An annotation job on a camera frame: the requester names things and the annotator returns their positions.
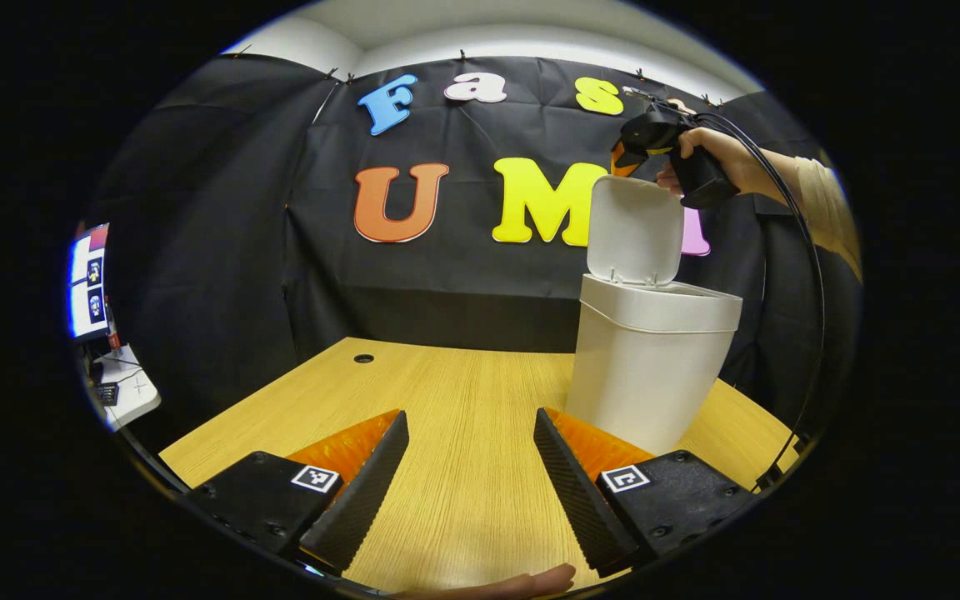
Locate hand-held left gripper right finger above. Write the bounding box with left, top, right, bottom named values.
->
left=533, top=407, right=760, bottom=578

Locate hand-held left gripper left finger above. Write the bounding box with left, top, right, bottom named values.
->
left=187, top=408, right=410, bottom=578

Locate white desktop garbage bin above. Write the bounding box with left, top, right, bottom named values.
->
left=565, top=175, right=743, bottom=457

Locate wooden desktop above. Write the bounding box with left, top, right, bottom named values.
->
left=159, top=336, right=802, bottom=594

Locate black backdrop cloth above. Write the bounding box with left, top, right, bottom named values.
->
left=80, top=54, right=860, bottom=451

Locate white side table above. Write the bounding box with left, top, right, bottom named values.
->
left=92, top=343, right=162, bottom=432

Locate computer monitor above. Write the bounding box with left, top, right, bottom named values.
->
left=69, top=222, right=112, bottom=343

